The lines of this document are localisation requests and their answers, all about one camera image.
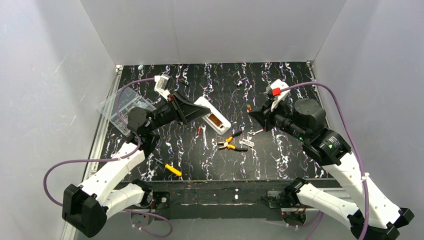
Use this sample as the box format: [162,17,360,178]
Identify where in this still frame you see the white remote control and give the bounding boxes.
[194,96,231,135]

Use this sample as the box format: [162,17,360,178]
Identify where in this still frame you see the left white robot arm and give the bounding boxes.
[62,92,215,238]

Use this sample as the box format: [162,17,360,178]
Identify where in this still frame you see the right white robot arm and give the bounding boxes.
[249,98,414,240]

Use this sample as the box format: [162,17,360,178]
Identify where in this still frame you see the silver open-end wrench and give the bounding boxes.
[201,124,208,151]

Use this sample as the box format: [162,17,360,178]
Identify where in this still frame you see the clear plastic screw box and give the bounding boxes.
[96,88,156,137]

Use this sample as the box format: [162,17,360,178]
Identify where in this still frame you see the yellow black pliers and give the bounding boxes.
[217,130,249,153]

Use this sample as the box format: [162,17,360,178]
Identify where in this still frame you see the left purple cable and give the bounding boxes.
[43,78,174,239]

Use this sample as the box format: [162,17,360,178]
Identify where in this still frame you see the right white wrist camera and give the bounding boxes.
[266,79,290,112]

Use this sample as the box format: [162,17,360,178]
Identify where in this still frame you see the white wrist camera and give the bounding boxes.
[266,79,290,112]
[154,74,171,99]

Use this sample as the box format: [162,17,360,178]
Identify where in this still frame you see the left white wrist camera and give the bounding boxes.
[154,74,171,99]

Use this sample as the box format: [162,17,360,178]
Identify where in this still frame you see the yellow handle screwdriver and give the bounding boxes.
[154,158,183,177]

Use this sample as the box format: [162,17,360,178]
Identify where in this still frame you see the aluminium frame rail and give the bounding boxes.
[61,64,377,240]

